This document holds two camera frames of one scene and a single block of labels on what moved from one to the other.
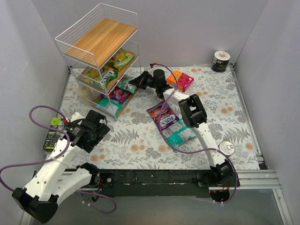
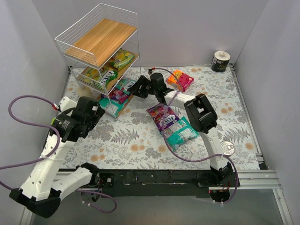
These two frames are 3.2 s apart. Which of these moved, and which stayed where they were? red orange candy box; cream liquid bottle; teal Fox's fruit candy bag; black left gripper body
Moved: teal Fox's fruit candy bag; black left gripper body
Stayed: red orange candy box; cream liquid bottle
